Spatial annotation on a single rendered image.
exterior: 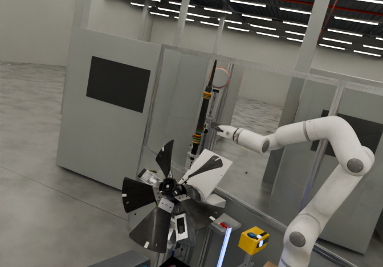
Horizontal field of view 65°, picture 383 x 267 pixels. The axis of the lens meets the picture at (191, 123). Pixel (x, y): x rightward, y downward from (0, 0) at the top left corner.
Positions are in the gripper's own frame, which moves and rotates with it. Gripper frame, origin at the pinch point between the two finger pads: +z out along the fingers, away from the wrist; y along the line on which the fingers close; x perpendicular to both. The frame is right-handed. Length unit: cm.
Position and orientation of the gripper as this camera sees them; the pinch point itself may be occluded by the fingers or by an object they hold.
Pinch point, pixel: (215, 126)
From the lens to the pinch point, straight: 161.7
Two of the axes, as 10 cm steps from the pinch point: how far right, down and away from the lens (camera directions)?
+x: 2.2, -9.5, -2.1
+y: 6.8, 0.0, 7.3
